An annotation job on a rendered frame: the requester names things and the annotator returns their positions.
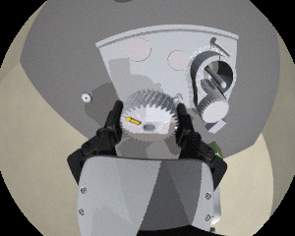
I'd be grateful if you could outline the grey toothed gear with yellow arrow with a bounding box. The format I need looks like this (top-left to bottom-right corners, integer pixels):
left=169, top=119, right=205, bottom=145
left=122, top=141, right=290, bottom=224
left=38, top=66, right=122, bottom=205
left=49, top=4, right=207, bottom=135
left=120, top=89, right=179, bottom=142

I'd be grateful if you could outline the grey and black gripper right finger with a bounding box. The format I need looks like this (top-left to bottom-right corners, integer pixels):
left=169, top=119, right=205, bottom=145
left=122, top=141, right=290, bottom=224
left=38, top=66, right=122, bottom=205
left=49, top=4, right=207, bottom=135
left=175, top=103, right=227, bottom=190

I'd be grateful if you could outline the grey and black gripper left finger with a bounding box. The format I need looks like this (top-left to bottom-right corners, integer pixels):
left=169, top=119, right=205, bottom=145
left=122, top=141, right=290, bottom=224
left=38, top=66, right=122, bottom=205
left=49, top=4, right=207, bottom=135
left=67, top=100, right=124, bottom=186

